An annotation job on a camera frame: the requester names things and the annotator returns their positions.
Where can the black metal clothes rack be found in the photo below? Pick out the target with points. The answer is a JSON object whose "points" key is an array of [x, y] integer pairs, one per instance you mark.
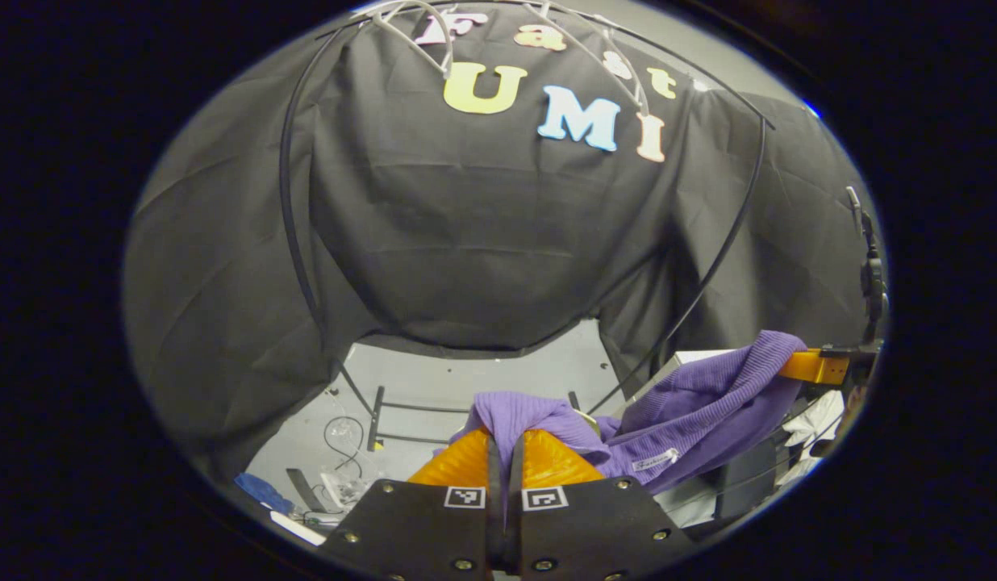
{"points": [[376, 420]]}

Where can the purple knit cardigan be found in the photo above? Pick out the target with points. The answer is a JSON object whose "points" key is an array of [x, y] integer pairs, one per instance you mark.
{"points": [[708, 403]]}

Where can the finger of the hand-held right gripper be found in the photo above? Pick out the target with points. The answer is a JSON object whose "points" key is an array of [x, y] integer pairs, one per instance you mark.
{"points": [[817, 367]]}

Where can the white flat object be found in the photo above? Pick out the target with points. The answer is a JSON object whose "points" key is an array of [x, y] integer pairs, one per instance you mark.
{"points": [[298, 528]]}

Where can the white cloth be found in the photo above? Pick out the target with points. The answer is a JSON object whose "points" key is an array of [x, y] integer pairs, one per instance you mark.
{"points": [[817, 420]]}

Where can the white plastic clothes hanger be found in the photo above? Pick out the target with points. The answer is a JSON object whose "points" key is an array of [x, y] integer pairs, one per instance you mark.
{"points": [[449, 56], [643, 101]]}

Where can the dark flat bar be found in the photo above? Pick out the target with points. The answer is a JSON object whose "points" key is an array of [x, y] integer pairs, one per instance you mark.
{"points": [[306, 490]]}

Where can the blue cloth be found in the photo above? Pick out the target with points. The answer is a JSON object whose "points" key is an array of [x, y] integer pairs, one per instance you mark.
{"points": [[260, 492]]}

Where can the black backdrop cloth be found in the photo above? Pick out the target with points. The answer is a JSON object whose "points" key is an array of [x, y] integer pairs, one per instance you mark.
{"points": [[482, 242]]}

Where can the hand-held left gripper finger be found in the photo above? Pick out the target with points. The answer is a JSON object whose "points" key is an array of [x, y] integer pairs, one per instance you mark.
{"points": [[496, 524], [515, 524]]}

